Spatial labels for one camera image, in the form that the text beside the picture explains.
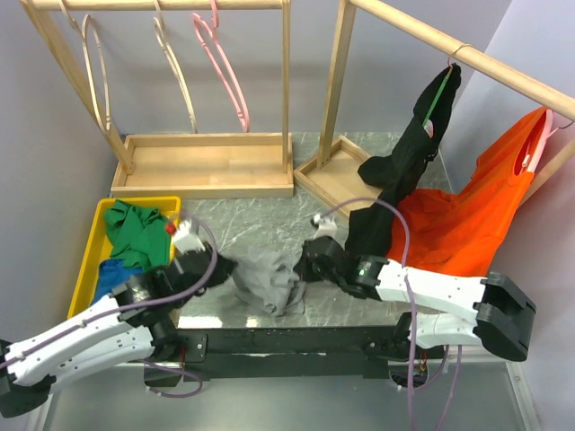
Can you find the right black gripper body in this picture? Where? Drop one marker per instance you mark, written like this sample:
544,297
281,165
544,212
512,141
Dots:
310,271

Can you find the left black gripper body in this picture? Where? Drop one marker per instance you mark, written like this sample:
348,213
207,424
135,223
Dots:
217,276

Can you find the grey tank top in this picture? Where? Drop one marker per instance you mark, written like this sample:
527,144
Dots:
266,281

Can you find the pink plastic hanger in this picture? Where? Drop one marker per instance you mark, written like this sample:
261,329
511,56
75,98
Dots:
206,34

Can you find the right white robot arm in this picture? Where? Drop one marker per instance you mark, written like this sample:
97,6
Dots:
491,312

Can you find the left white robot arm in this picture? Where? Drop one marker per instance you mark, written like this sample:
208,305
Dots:
132,322

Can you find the green plastic hanger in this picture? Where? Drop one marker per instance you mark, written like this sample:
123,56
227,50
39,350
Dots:
427,123

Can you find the middle beige wooden hanger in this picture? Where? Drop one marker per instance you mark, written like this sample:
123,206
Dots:
163,42

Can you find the light pink hanger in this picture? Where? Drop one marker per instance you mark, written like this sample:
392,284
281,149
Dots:
532,150

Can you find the black garment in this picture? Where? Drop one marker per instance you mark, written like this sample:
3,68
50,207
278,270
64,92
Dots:
398,174

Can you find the green garment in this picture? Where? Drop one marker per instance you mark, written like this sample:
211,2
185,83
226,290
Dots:
137,235

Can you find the right wooden clothes rack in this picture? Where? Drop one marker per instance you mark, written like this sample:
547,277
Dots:
331,174

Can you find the wooden clothes rack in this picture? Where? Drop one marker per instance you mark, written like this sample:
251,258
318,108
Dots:
194,165
331,174

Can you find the blue garment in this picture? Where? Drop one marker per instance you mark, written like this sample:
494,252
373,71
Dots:
111,272

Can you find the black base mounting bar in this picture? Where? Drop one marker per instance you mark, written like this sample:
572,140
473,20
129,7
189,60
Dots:
224,353

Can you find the yellow plastic bin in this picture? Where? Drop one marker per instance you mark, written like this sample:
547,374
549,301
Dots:
98,247

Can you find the left wooden clothes rack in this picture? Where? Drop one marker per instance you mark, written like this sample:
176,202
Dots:
194,165

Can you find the orange garment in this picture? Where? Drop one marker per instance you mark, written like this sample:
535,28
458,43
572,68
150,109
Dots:
459,234

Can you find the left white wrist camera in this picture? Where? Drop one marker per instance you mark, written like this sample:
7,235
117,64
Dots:
184,234

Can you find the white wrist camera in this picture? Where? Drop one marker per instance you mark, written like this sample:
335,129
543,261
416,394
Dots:
325,226
184,234

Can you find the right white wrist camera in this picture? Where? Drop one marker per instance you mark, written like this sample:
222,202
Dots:
325,226

